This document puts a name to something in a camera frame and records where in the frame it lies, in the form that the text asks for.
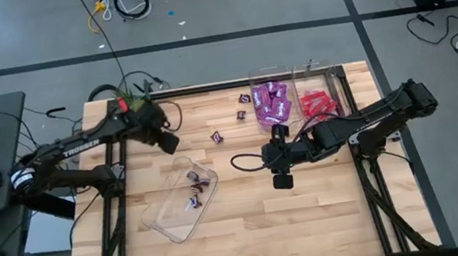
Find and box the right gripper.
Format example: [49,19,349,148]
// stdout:
[258,118,323,174]

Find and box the purple Skittles pack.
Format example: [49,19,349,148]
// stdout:
[272,99,295,122]
[254,103,276,120]
[265,79,281,95]
[272,83,290,100]
[259,113,286,129]
[252,84,272,108]

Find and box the black floor cable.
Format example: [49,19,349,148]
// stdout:
[404,7,458,61]

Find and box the red candy pack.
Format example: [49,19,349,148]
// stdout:
[300,89,328,105]
[313,102,339,117]
[301,104,318,119]
[303,95,335,113]

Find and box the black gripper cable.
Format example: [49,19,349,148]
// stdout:
[224,112,333,176]
[157,97,186,135]

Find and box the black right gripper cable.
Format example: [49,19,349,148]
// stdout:
[224,112,333,176]

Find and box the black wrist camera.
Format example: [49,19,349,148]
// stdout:
[156,130,183,157]
[270,171,296,193]

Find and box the small potted green plant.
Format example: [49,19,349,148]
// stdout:
[113,84,154,116]

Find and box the white panel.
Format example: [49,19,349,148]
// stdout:
[19,211,75,256]

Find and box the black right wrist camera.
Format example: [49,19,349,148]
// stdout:
[270,171,296,193]

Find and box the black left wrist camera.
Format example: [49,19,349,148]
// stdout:
[156,130,183,157]

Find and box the black curved hose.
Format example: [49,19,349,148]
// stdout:
[84,81,122,103]

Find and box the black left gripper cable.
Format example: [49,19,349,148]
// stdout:
[157,97,186,135]

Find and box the black cable with plug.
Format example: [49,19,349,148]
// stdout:
[116,66,173,104]

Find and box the white coiled cable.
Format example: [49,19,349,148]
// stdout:
[99,0,154,27]

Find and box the long thin black cable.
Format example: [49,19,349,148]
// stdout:
[74,0,130,98]

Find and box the black coiled cable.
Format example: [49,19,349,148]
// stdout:
[112,0,152,24]

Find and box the clear plastic bin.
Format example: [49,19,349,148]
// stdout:
[246,62,305,138]
[133,150,227,249]
[290,58,345,133]

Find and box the yellow cable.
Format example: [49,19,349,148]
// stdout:
[84,0,111,36]

